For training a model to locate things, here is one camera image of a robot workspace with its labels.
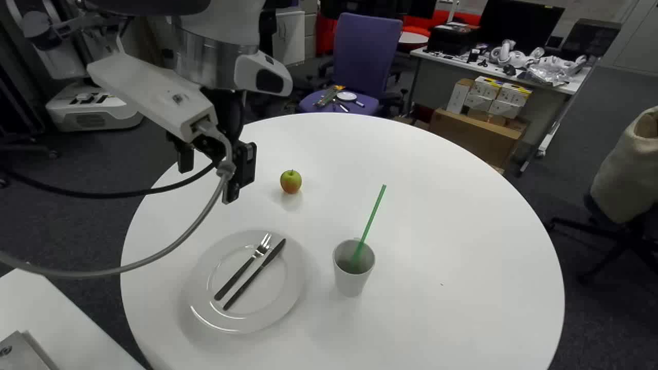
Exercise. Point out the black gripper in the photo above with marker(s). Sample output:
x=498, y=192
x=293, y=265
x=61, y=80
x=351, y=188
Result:
x=239, y=160

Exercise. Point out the green straw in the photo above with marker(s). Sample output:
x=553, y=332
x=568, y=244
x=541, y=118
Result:
x=370, y=222

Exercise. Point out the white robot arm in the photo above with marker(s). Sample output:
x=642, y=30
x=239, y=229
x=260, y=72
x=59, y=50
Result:
x=219, y=59

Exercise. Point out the white mug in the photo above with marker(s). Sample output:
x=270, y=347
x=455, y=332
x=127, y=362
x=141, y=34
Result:
x=351, y=280

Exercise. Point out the green yellow apple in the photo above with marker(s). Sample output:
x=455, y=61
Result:
x=290, y=181

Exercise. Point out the white round plate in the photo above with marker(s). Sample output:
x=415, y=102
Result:
x=268, y=301

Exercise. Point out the white machine base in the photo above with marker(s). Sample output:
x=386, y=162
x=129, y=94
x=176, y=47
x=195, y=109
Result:
x=87, y=108

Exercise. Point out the purple office chair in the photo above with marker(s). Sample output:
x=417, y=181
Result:
x=362, y=61

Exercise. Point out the white side table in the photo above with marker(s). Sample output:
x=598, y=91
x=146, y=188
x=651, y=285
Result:
x=68, y=337

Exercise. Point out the cardboard box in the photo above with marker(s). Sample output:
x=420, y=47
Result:
x=492, y=141

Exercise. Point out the white desk with clutter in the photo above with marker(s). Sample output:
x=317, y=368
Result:
x=509, y=80

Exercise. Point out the beige covered chair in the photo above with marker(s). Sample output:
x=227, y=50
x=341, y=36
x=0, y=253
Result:
x=624, y=196

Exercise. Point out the black handled fork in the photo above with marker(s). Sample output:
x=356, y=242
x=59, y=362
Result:
x=258, y=253

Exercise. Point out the black handled knife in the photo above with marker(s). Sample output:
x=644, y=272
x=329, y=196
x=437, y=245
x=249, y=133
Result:
x=241, y=286

